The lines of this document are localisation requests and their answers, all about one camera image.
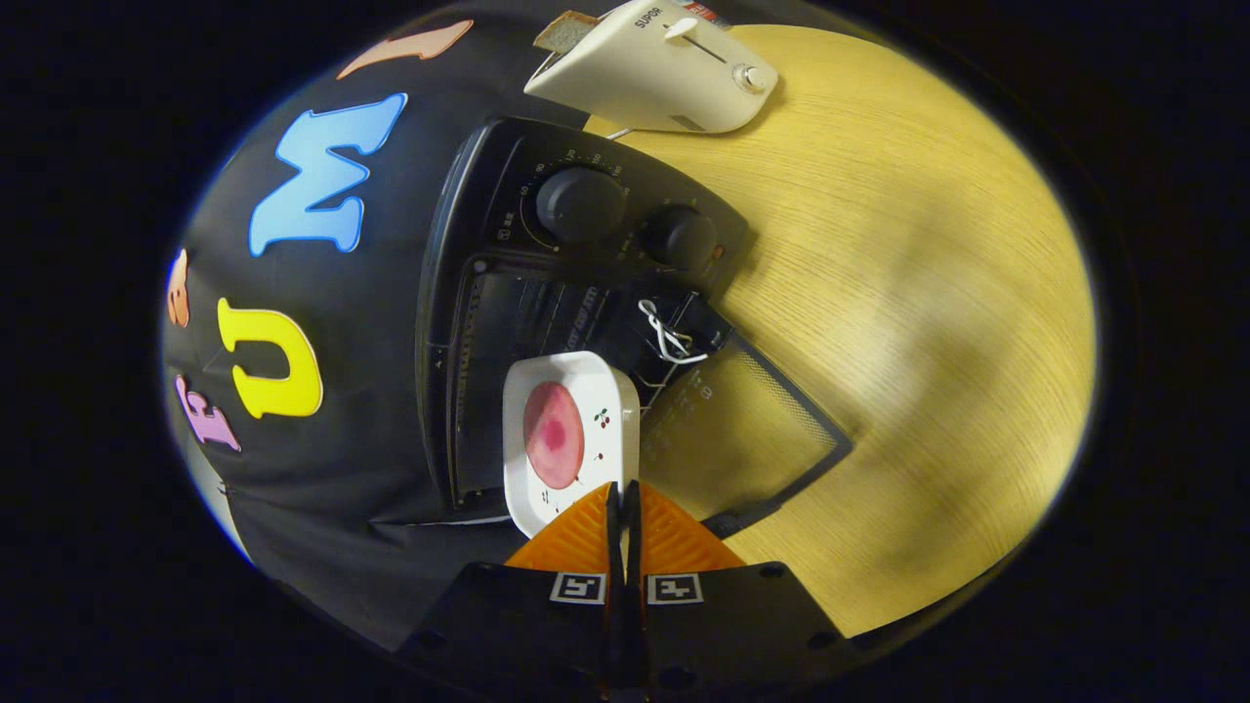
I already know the white square plate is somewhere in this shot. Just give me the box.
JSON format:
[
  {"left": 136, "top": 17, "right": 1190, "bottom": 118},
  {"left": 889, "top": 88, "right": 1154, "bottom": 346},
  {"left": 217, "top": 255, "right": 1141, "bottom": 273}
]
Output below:
[{"left": 502, "top": 351, "right": 642, "bottom": 540}]

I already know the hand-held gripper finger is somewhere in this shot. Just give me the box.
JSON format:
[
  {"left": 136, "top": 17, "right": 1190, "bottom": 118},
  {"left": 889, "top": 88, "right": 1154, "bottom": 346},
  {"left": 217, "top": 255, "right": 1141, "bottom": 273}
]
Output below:
[
  {"left": 396, "top": 480, "right": 626, "bottom": 689},
  {"left": 625, "top": 480, "right": 860, "bottom": 689}
]

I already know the black toaster oven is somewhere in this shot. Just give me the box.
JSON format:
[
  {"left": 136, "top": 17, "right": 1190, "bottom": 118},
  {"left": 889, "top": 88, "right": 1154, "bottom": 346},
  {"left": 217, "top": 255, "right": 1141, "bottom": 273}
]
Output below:
[{"left": 415, "top": 115, "right": 855, "bottom": 538}]

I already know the brown bread slice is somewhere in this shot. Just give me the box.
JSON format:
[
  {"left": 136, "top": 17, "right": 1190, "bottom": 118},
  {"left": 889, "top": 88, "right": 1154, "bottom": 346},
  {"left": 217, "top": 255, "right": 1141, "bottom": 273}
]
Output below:
[{"left": 532, "top": 10, "right": 602, "bottom": 55}]

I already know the pink ham slice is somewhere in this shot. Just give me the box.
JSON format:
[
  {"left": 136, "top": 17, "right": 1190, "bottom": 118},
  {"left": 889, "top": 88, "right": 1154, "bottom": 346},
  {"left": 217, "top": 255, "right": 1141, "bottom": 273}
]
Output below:
[{"left": 522, "top": 381, "right": 587, "bottom": 491}]

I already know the white bread toaster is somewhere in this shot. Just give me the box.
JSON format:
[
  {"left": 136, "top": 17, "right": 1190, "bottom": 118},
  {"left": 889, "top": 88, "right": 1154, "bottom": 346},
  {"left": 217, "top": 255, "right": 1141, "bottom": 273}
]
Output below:
[{"left": 523, "top": 0, "right": 780, "bottom": 136}]

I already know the metal wire oven rack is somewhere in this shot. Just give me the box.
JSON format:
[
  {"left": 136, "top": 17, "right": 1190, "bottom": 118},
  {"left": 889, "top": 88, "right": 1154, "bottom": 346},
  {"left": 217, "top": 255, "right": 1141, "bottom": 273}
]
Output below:
[{"left": 459, "top": 276, "right": 685, "bottom": 494}]

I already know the white string loop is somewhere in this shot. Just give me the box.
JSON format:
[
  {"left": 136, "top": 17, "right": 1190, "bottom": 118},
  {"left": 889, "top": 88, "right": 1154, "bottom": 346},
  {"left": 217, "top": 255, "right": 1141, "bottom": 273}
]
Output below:
[{"left": 638, "top": 298, "right": 709, "bottom": 367}]

